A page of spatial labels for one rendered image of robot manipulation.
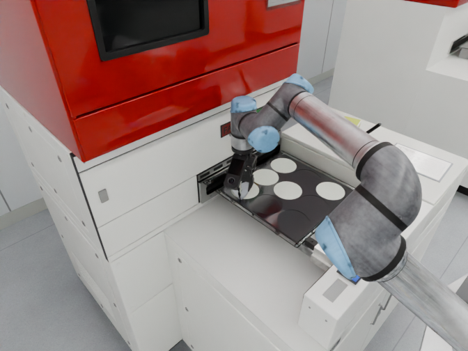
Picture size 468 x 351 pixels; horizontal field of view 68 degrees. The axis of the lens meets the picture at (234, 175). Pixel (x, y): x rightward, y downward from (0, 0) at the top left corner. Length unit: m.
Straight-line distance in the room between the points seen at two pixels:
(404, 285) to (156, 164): 0.71
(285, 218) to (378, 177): 0.52
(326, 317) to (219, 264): 0.38
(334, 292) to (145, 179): 0.61
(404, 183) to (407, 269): 0.17
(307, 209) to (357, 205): 0.53
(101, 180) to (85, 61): 0.33
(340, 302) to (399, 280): 0.21
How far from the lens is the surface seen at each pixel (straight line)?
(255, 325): 1.05
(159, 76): 0.90
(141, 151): 1.01
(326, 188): 1.29
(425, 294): 0.77
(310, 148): 1.40
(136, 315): 1.44
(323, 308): 0.88
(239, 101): 1.00
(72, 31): 0.78
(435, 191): 1.31
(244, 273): 1.09
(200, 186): 1.21
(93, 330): 2.05
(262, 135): 0.89
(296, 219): 1.14
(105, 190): 1.00
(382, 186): 0.67
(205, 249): 1.15
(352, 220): 0.67
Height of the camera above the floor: 1.69
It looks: 37 degrees down
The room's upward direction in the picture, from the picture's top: straight up
